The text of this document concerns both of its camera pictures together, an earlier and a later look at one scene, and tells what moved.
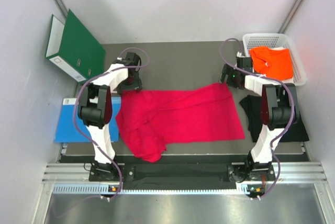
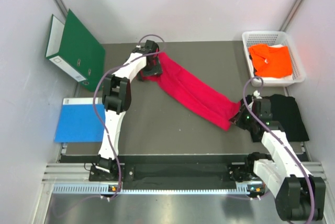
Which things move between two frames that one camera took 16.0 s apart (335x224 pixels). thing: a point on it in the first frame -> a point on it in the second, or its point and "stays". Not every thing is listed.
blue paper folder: (70, 127) stays
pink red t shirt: (149, 120) -> (215, 105)
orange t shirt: (274, 63) stays
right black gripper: (227, 70) -> (239, 123)
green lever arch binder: (71, 46) stays
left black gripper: (135, 85) -> (155, 70)
